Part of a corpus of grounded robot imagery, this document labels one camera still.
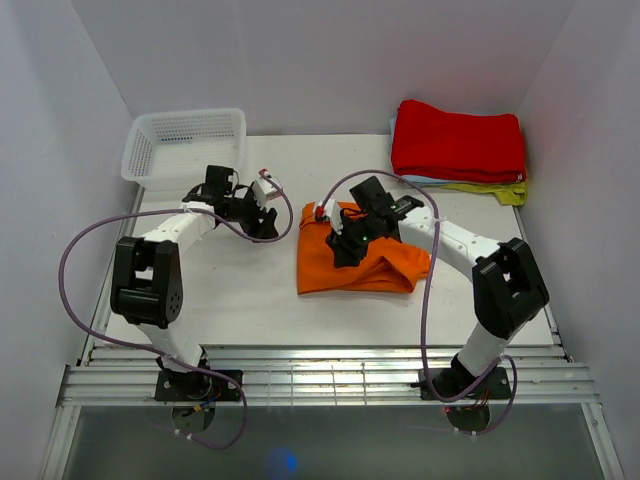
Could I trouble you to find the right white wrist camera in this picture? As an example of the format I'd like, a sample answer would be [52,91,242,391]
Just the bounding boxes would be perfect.
[313,198,343,235]

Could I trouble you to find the yellow-green folded trousers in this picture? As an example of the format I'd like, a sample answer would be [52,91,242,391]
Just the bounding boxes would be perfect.
[441,182,528,206]

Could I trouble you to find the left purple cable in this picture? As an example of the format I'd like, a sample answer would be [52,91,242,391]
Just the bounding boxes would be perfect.
[58,179,294,450]

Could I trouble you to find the orange trousers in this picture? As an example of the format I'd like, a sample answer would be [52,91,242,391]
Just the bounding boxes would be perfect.
[295,199,432,297]

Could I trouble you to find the white plastic basket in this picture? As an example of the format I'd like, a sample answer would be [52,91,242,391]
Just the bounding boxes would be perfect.
[121,108,247,191]

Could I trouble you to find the purple cable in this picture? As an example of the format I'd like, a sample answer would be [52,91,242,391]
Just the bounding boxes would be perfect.
[58,179,294,450]
[319,169,519,438]

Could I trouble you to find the aluminium rail frame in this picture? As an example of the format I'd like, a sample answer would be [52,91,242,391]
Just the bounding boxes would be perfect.
[39,199,626,480]

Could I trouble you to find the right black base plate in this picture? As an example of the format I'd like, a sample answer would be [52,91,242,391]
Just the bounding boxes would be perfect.
[410,367,511,400]

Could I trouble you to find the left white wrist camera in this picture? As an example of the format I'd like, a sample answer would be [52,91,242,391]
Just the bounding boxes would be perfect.
[250,168,282,208]

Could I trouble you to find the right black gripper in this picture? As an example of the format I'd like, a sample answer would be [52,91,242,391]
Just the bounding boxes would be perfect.
[326,212,379,268]

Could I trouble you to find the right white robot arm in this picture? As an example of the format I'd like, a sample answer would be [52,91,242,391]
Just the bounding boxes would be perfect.
[314,169,549,402]

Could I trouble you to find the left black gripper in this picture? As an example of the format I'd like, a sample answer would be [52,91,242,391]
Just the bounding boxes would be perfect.
[225,186,279,244]

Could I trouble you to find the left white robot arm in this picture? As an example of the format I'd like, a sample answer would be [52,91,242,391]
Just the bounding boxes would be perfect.
[110,165,282,400]

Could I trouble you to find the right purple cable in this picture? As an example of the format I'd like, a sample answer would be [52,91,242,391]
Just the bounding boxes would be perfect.
[319,169,519,438]

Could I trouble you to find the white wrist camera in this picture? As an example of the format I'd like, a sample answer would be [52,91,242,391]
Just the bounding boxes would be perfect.
[250,168,282,208]
[313,198,343,235]

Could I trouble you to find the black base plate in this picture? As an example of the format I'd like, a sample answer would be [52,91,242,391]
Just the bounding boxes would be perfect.
[154,369,243,402]
[410,367,511,400]

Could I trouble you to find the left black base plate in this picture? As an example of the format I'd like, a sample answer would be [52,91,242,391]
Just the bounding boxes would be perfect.
[154,369,243,402]

